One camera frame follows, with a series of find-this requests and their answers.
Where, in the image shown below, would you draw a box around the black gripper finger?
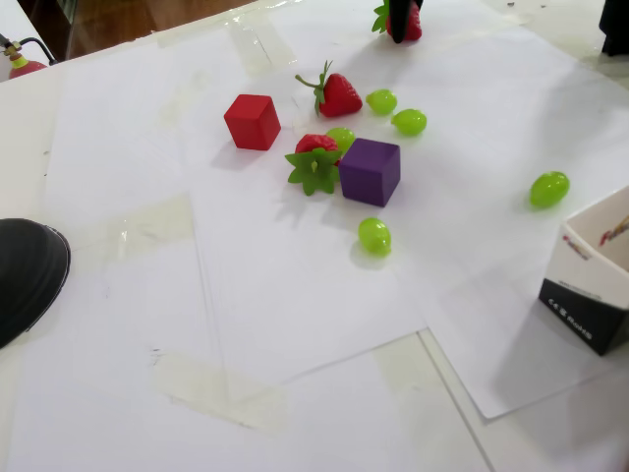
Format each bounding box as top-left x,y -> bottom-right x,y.
389,0 -> 420,44

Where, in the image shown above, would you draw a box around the red strawberry short stem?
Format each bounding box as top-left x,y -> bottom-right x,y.
372,0 -> 425,43

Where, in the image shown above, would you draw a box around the red strawberry long stem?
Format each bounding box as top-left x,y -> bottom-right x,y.
294,59 -> 364,119

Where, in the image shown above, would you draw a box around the purple cube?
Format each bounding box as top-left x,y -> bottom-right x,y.
337,137 -> 402,207

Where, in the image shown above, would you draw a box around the red strawberry wide leaves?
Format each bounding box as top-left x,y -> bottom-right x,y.
284,133 -> 344,197

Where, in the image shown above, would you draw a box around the white and black cardboard box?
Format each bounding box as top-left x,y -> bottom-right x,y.
538,185 -> 629,358

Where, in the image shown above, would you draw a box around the green grape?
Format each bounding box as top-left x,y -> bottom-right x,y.
357,216 -> 393,258
325,126 -> 357,156
366,88 -> 398,116
390,108 -> 429,136
529,170 -> 572,209

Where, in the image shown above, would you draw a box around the red cube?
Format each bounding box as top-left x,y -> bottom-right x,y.
223,93 -> 282,150

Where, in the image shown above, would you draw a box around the red fire extinguisher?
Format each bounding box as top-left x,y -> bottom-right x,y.
0,33 -> 60,81

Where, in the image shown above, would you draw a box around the black round object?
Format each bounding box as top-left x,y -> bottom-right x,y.
0,217 -> 72,351

